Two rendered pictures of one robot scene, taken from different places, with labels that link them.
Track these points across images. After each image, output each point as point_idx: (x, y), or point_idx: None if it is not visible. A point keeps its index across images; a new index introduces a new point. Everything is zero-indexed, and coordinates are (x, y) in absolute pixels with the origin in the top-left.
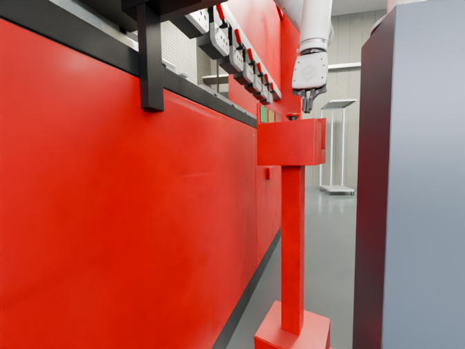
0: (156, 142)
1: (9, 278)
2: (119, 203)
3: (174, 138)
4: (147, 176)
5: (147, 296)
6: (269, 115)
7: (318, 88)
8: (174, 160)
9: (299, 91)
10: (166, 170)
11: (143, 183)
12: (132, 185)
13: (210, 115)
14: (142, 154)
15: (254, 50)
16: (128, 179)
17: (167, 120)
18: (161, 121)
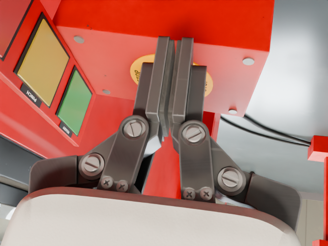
0: (103, 128)
1: None
2: (130, 104)
3: (88, 121)
4: (116, 106)
5: None
6: (54, 85)
7: (228, 218)
8: (97, 98)
9: (55, 194)
10: (106, 97)
11: (119, 103)
12: (123, 108)
13: (8, 121)
14: (113, 124)
15: None
16: (123, 114)
17: (88, 142)
18: (93, 144)
